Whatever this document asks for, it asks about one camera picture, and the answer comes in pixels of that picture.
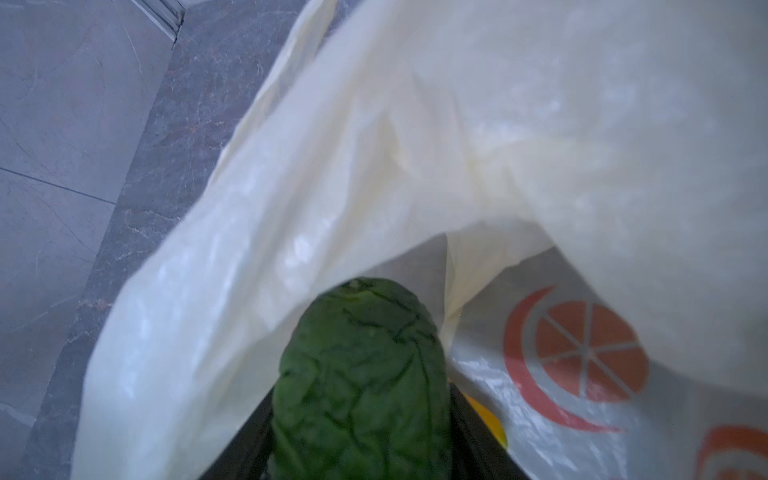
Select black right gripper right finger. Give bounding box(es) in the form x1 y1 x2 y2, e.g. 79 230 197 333
450 384 529 480

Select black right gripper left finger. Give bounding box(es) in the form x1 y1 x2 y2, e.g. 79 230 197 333
199 390 274 480

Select dark green fake avocado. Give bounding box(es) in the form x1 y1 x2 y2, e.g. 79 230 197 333
271 277 452 479

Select cream printed plastic bag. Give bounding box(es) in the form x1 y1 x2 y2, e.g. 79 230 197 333
71 1 767 479

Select yellow fake fruit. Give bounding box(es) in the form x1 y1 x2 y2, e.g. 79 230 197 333
462 393 508 448

